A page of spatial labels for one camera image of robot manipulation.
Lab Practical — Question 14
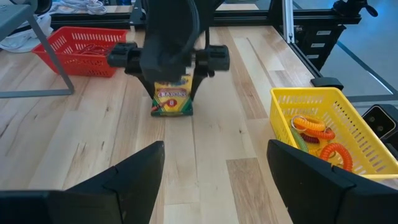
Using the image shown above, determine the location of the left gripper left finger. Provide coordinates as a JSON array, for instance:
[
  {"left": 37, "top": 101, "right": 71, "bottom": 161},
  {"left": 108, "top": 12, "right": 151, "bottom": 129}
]
[{"left": 66, "top": 140, "right": 166, "bottom": 224}]

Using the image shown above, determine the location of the red plastic basket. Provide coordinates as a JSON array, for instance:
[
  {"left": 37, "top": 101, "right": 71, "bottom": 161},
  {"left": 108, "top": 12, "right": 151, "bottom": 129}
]
[{"left": 32, "top": 26, "right": 129, "bottom": 78}]

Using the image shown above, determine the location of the green coil wristband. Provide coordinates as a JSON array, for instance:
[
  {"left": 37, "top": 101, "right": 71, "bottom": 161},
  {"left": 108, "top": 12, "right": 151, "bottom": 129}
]
[{"left": 289, "top": 126, "right": 310, "bottom": 154}]

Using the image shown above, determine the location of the black table-level camera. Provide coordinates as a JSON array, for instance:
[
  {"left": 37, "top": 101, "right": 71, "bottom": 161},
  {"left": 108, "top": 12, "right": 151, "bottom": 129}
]
[{"left": 361, "top": 104, "right": 398, "bottom": 141}]

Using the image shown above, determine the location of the yellow plastic basket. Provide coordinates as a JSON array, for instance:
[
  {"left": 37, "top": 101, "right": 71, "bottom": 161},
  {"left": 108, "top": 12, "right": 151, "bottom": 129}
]
[{"left": 269, "top": 86, "right": 398, "bottom": 182}]

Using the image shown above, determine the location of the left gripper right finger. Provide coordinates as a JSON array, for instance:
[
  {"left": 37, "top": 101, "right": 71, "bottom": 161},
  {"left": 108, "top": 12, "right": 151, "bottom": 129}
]
[{"left": 266, "top": 139, "right": 356, "bottom": 224}]

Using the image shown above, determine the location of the yellow Crayola crayon box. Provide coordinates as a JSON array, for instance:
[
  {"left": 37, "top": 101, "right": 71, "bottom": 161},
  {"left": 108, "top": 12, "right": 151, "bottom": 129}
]
[{"left": 150, "top": 74, "right": 194, "bottom": 118}]

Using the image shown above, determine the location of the grey perforated metal riser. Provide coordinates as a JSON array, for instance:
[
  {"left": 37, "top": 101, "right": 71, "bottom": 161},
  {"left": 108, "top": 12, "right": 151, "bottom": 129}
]
[{"left": 0, "top": 2, "right": 75, "bottom": 99}]

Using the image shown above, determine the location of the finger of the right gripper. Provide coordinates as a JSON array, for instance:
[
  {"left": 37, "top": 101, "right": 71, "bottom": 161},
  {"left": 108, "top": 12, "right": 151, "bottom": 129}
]
[
  {"left": 188, "top": 67, "right": 208, "bottom": 103},
  {"left": 136, "top": 73, "right": 157, "bottom": 101}
]

